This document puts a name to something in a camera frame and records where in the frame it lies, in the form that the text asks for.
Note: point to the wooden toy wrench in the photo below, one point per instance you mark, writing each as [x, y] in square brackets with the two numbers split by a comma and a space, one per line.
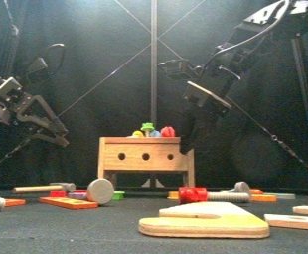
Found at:
[202, 221]

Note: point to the diagonal metal frame strut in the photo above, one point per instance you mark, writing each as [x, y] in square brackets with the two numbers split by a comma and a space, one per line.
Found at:
[280, 142]
[5, 155]

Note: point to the long wooden holed strip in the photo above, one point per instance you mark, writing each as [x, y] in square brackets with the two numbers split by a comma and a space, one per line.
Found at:
[296, 222]

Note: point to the red toy bolt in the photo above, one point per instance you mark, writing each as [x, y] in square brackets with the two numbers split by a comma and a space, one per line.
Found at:
[167, 131]

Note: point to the small orange toy piece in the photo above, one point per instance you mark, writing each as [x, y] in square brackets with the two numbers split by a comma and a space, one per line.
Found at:
[15, 202]

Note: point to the grey round-head toy bolt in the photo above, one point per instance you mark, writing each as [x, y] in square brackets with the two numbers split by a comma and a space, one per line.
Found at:
[101, 191]

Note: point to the green toy nut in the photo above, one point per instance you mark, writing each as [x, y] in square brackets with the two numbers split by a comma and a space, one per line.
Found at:
[118, 195]

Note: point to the pale green toy strip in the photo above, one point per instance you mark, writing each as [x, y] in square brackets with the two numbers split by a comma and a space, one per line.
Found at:
[281, 196]

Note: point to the grey vertical frame pole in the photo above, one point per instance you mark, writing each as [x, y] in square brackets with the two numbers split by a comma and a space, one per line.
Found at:
[153, 66]

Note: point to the grey dome-head toy bolt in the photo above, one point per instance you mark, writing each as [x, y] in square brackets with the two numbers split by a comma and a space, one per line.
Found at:
[242, 188]

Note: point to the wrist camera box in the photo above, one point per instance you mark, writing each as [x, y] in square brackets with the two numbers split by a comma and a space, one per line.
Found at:
[178, 69]
[38, 67]

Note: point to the red toy nut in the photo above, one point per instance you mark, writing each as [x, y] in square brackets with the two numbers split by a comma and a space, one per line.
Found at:
[192, 194]

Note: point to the yellow toy nut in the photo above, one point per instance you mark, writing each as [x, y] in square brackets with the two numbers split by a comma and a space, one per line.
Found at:
[173, 195]

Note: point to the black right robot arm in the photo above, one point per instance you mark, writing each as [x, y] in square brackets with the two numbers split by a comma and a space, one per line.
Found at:
[267, 26]

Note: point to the wooden toy hammer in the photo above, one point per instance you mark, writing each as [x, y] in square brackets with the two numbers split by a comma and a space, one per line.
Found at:
[36, 189]

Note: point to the grey toy bolt with nut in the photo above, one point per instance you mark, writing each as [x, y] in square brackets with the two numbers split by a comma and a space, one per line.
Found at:
[228, 197]

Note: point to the orange toy bar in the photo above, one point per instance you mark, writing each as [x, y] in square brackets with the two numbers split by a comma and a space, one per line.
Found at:
[264, 198]

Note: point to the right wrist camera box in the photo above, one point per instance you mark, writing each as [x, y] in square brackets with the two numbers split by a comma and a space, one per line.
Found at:
[178, 69]

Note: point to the wooden toy work bench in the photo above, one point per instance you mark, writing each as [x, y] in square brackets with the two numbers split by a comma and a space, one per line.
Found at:
[143, 155]

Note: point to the yellow toy bolt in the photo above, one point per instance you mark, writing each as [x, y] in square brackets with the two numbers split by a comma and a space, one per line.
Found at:
[137, 134]

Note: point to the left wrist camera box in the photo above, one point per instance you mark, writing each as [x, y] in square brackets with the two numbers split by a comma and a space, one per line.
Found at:
[38, 67]

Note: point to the blue toy bolt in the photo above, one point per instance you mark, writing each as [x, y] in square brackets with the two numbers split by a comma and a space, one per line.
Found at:
[155, 134]

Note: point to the black vertical frame post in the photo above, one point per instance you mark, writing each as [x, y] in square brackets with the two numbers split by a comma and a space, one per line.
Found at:
[303, 99]

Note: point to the orange holed toy plate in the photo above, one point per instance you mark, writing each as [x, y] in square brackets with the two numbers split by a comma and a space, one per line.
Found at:
[68, 203]

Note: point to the red toy block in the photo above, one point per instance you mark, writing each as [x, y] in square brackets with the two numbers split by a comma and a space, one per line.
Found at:
[58, 193]

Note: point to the purple toy nut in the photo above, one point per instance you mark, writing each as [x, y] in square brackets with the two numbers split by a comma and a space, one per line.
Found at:
[76, 196]

